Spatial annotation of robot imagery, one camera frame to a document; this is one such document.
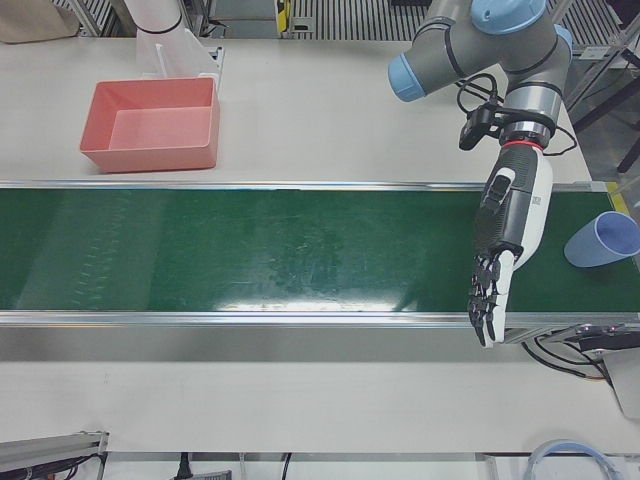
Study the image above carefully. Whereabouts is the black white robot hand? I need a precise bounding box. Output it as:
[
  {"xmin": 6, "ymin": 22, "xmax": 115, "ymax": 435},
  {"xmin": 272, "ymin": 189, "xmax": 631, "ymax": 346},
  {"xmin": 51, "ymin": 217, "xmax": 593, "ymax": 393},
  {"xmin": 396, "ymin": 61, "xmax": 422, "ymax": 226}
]
[{"xmin": 467, "ymin": 142, "xmax": 555, "ymax": 349}]

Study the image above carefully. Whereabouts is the light blue plastic cup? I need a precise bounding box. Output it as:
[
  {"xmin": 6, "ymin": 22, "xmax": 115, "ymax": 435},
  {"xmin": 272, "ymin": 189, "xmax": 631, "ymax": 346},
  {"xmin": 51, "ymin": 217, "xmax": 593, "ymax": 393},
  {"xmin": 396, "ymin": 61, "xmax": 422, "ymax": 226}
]
[{"xmin": 563, "ymin": 210, "xmax": 639, "ymax": 269}]

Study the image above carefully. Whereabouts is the pink plastic box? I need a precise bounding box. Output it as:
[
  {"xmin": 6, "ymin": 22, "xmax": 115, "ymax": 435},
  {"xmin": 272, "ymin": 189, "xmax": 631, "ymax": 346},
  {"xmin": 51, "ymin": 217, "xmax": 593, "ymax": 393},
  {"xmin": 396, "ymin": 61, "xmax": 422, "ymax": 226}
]
[{"xmin": 78, "ymin": 77, "xmax": 222, "ymax": 174}]

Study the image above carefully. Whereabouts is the yellow tape strip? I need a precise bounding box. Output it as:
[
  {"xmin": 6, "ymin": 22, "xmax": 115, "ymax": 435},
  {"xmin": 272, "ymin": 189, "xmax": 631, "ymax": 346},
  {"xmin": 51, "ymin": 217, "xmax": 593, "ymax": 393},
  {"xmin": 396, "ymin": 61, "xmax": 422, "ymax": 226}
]
[{"xmin": 607, "ymin": 181, "xmax": 639, "ymax": 221}]

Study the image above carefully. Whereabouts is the black stand leg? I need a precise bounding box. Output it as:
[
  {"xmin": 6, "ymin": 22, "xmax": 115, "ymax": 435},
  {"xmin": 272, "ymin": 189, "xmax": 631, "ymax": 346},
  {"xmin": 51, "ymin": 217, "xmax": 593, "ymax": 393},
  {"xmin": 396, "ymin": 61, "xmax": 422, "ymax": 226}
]
[{"xmin": 616, "ymin": 119, "xmax": 640, "ymax": 175}]

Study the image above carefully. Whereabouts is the silver Huawei laptop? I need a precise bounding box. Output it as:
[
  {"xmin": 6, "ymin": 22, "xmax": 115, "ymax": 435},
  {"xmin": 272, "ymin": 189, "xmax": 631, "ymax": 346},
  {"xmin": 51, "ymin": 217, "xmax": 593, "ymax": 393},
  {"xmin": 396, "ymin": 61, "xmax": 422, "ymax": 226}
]
[{"xmin": 597, "ymin": 348, "xmax": 640, "ymax": 419}]

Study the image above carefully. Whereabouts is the green conveyor belt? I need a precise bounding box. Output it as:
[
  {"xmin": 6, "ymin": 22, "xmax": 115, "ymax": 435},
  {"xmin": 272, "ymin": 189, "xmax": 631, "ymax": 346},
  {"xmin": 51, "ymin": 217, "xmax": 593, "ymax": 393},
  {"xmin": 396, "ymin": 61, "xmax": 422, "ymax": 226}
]
[{"xmin": 0, "ymin": 179, "xmax": 640, "ymax": 346}]

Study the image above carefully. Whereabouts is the yellow black sign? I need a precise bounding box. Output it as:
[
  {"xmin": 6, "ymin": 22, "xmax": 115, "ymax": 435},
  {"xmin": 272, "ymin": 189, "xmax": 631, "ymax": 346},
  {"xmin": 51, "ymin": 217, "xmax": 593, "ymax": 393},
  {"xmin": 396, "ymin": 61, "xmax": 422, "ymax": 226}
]
[{"xmin": 273, "ymin": 0, "xmax": 294, "ymax": 36}]

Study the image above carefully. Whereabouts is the beige fabric bag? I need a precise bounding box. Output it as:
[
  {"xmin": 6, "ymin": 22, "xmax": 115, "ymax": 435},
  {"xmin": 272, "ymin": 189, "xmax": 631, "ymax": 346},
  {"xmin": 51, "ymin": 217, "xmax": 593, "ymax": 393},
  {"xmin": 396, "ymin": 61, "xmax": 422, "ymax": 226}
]
[{"xmin": 0, "ymin": 0, "xmax": 82, "ymax": 45}]

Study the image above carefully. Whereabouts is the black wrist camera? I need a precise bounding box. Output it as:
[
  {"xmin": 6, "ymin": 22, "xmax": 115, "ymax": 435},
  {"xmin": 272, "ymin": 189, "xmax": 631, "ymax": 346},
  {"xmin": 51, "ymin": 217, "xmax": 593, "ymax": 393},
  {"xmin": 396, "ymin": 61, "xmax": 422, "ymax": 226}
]
[{"xmin": 458, "ymin": 103, "xmax": 502, "ymax": 150}]

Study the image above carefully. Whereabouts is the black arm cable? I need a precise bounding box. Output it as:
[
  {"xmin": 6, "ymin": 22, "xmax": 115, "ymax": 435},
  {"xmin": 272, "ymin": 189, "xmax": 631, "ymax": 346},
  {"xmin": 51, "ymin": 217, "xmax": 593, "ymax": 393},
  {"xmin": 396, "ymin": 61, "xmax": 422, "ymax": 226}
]
[{"xmin": 454, "ymin": 72, "xmax": 579, "ymax": 157}]

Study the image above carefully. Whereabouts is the black monitor cable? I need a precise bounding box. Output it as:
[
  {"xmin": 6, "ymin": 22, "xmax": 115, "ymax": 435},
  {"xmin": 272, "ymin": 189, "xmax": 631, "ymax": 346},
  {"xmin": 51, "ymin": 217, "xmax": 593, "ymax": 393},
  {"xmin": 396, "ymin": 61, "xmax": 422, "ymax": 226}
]
[{"xmin": 521, "ymin": 333, "xmax": 610, "ymax": 382}]

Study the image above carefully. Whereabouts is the light blue coiled cable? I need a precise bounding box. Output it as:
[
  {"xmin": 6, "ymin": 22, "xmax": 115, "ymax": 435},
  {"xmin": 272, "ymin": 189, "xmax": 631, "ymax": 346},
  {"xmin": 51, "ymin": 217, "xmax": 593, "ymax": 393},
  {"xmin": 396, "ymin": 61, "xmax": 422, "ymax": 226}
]
[{"xmin": 527, "ymin": 438, "xmax": 615, "ymax": 480}]

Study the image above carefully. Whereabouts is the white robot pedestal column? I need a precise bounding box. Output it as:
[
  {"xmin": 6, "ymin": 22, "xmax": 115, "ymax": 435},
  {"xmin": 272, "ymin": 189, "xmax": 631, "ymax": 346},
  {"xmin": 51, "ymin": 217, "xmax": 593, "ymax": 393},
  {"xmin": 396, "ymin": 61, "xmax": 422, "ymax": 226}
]
[{"xmin": 122, "ymin": 0, "xmax": 224, "ymax": 94}]

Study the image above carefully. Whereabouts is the aluminium profile rail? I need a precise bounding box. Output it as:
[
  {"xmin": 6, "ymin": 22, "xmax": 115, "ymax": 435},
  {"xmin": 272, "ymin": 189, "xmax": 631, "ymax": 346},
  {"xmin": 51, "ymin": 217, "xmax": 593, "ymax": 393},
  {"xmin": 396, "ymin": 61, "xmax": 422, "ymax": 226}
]
[{"xmin": 0, "ymin": 429, "xmax": 110, "ymax": 480}]

